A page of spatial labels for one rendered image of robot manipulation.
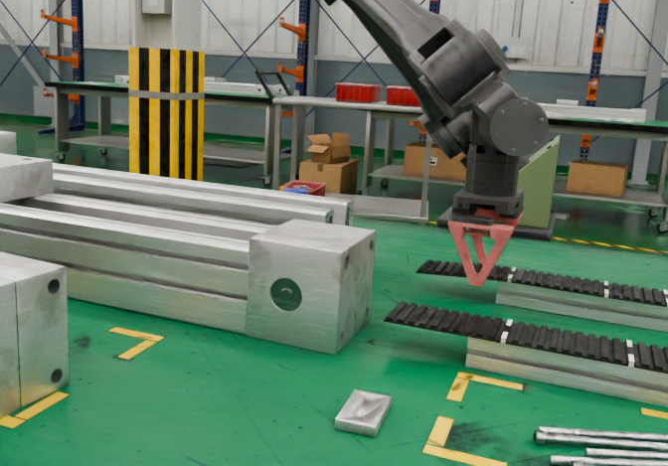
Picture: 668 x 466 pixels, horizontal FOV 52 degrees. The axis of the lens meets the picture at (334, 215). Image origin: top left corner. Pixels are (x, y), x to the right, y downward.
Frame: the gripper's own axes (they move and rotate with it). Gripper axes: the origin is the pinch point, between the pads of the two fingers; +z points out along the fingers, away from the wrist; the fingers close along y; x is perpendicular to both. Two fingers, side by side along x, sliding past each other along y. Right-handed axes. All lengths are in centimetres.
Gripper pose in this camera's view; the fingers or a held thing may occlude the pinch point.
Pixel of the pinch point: (481, 269)
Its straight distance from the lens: 80.9
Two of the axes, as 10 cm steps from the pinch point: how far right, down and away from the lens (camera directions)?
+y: -3.6, 1.7, -9.2
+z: -0.6, 9.8, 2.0
